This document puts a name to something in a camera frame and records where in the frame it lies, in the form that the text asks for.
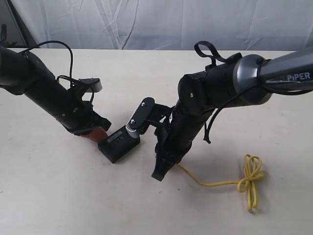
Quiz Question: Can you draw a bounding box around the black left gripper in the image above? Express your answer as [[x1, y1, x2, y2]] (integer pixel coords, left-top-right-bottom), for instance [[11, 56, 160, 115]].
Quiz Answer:
[[57, 97, 112, 145]]

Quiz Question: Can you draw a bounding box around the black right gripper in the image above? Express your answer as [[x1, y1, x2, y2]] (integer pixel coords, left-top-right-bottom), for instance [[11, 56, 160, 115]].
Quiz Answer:
[[151, 102, 208, 182]]

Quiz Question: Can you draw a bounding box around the black adapter box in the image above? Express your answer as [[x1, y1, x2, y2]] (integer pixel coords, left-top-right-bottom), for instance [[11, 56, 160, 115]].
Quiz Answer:
[[98, 126, 140, 164]]

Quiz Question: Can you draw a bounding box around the yellow ethernet cable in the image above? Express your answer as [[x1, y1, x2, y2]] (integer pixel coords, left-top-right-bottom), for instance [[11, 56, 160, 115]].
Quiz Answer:
[[177, 153, 268, 213]]

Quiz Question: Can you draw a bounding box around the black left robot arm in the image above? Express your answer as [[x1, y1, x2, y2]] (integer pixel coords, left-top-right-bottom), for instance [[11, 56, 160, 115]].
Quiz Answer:
[[0, 47, 111, 143]]

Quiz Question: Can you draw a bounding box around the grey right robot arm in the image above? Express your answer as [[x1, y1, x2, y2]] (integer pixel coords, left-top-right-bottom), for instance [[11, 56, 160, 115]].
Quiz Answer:
[[152, 48, 313, 181]]

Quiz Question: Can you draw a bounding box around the grey wrinkled backdrop cloth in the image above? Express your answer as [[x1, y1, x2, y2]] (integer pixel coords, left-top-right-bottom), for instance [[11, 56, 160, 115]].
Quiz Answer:
[[0, 0, 313, 50]]

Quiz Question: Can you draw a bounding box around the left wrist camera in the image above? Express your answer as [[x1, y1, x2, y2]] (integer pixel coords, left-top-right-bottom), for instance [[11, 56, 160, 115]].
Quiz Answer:
[[78, 78, 102, 93]]

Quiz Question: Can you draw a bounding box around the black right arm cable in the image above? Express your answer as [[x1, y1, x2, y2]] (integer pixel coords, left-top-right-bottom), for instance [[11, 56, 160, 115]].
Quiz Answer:
[[194, 41, 313, 145]]

